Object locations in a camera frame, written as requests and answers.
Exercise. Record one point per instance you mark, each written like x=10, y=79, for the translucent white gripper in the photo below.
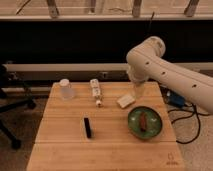
x=138, y=90

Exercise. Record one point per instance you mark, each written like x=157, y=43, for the translucent white cup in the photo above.
x=66, y=90

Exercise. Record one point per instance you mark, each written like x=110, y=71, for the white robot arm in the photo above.
x=145, y=61

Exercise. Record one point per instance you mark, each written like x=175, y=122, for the green ceramic bowl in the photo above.
x=154, y=122

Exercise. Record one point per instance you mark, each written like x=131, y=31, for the brown sausage in bowl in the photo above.
x=143, y=122

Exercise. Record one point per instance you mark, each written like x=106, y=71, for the blue power adapter box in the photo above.
x=176, y=100

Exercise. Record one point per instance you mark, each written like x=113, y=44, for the white tube with cap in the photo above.
x=96, y=92

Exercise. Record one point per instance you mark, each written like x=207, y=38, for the black rectangular block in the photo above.
x=87, y=128

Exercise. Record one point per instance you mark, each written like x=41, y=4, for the black office chair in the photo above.
x=5, y=76

